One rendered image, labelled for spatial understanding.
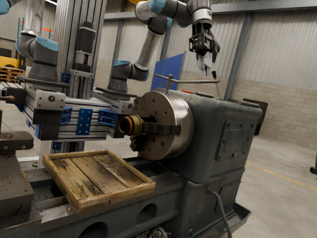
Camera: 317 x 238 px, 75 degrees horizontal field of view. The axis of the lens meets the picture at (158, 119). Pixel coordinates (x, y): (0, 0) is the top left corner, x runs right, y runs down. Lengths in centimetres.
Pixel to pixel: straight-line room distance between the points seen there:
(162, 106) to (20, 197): 58
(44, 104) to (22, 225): 74
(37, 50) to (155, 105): 74
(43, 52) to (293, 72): 1050
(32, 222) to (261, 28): 1179
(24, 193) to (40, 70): 86
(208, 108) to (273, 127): 1007
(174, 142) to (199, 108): 21
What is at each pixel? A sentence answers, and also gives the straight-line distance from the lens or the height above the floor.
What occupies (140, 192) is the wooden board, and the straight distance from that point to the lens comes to 79.
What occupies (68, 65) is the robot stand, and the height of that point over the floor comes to 127.
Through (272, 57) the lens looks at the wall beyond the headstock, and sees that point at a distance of 1136.
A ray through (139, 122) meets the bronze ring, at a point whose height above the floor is 110.
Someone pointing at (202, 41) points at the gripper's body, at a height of 146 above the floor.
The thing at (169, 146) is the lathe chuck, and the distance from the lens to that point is 85.
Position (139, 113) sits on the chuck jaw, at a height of 113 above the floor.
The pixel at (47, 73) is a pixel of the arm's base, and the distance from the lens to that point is 131.
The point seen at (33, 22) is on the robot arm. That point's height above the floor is 146.
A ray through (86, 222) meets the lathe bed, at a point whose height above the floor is 81.
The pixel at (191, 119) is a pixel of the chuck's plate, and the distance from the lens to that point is 91.
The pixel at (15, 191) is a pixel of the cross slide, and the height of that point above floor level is 97.
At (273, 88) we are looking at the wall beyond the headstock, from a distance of 1104.
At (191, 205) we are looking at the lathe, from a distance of 106.
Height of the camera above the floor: 126
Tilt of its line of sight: 9 degrees down
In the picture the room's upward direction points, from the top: 12 degrees clockwise
